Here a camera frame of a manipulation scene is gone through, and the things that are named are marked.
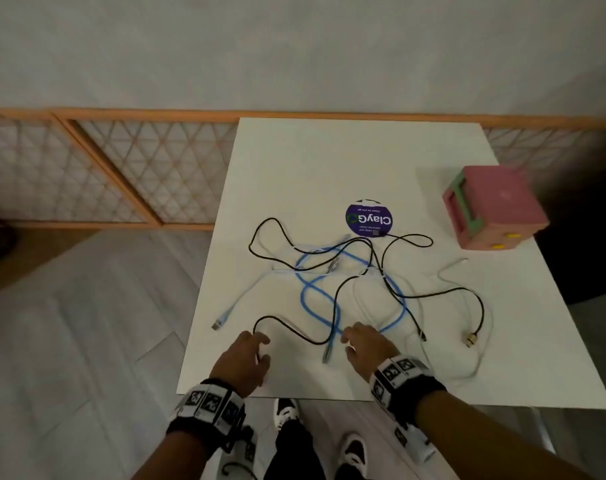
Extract person's right hand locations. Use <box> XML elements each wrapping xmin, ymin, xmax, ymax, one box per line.
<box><xmin>340</xmin><ymin>322</ymin><xmax>401</xmax><ymax>382</ymax></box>

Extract person's left hand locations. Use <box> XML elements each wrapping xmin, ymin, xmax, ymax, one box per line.
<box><xmin>208</xmin><ymin>330</ymin><xmax>272</xmax><ymax>399</ymax></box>

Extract pink box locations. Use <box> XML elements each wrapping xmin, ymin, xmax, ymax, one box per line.
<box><xmin>441</xmin><ymin>165</ymin><xmax>551</xmax><ymax>252</ymax></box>

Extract person's left forearm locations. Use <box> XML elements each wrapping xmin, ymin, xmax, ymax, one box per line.
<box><xmin>132</xmin><ymin>430</ymin><xmax>208</xmax><ymax>480</ymax></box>

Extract person's right forearm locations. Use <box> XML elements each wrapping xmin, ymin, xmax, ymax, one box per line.
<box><xmin>415</xmin><ymin>389</ymin><xmax>597</xmax><ymax>480</ymax></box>

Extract person's black trousers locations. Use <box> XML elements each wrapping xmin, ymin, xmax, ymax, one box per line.
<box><xmin>265</xmin><ymin>419</ymin><xmax>369</xmax><ymax>480</ymax></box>

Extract black marker wristband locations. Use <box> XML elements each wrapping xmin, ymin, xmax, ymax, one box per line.
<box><xmin>370</xmin><ymin>355</ymin><xmax>447</xmax><ymax>429</ymax></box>
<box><xmin>166</xmin><ymin>378</ymin><xmax>247</xmax><ymax>458</ymax></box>

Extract round purple sticker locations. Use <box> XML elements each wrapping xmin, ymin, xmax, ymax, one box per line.
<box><xmin>345</xmin><ymin>199</ymin><xmax>395</xmax><ymax>239</ymax></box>

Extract white table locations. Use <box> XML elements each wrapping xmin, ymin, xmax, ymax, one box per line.
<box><xmin>176</xmin><ymin>117</ymin><xmax>606</xmax><ymax>411</ymax></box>

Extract black camera cable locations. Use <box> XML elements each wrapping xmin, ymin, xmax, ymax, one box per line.
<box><xmin>222</xmin><ymin>462</ymin><xmax>260</xmax><ymax>480</ymax></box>

